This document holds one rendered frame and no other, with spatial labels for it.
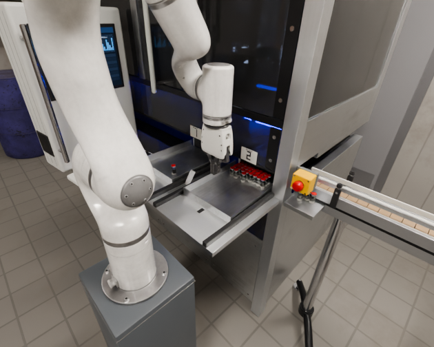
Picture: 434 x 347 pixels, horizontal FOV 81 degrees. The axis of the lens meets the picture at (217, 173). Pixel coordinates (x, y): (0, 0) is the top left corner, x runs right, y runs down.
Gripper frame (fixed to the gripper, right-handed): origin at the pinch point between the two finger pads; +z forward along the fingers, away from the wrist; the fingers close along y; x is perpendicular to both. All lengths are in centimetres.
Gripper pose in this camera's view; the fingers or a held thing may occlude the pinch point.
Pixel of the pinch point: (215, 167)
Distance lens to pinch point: 82.9
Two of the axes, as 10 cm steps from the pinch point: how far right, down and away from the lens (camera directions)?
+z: -0.3, 8.5, 5.3
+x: -6.9, 3.7, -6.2
